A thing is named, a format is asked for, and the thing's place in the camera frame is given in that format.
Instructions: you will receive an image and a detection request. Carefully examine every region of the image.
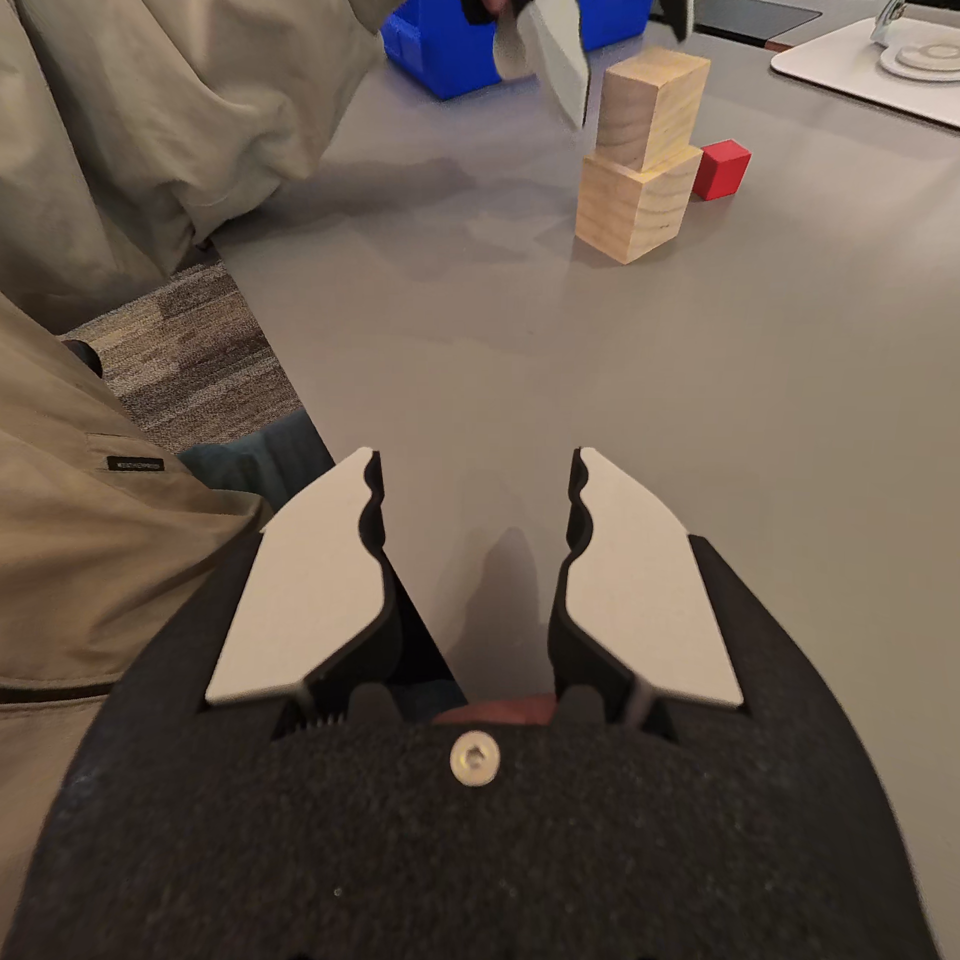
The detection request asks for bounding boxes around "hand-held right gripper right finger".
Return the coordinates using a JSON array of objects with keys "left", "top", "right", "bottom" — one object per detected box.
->
[{"left": 548, "top": 446, "right": 745, "bottom": 715}]

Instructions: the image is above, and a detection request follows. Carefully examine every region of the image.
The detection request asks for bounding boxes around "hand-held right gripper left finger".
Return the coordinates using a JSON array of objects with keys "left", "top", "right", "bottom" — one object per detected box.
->
[{"left": 204, "top": 447, "right": 403, "bottom": 712}]

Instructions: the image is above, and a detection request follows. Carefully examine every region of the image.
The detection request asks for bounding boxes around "blue plastic bin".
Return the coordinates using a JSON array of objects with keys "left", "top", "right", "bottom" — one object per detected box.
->
[{"left": 380, "top": 0, "right": 654, "bottom": 102}]

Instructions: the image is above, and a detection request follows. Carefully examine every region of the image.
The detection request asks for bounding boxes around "medium wooden cube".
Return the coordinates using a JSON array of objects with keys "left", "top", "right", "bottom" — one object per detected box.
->
[{"left": 594, "top": 47, "right": 712, "bottom": 174}]

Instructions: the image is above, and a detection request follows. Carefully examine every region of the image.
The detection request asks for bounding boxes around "red wooden cube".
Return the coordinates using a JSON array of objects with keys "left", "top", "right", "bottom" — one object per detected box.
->
[{"left": 692, "top": 140, "right": 753, "bottom": 202}]

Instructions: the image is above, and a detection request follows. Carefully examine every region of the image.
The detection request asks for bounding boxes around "large wooden cube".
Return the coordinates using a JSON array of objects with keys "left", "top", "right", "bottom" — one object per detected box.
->
[{"left": 575, "top": 143, "right": 703, "bottom": 265}]

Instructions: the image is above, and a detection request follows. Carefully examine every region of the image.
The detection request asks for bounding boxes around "person's trouser leg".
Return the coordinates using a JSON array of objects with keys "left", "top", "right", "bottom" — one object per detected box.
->
[{"left": 0, "top": 293, "right": 339, "bottom": 931}]

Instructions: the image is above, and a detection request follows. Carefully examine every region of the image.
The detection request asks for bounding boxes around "white folding stand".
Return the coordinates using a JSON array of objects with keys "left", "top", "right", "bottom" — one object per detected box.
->
[{"left": 768, "top": 0, "right": 960, "bottom": 133}]

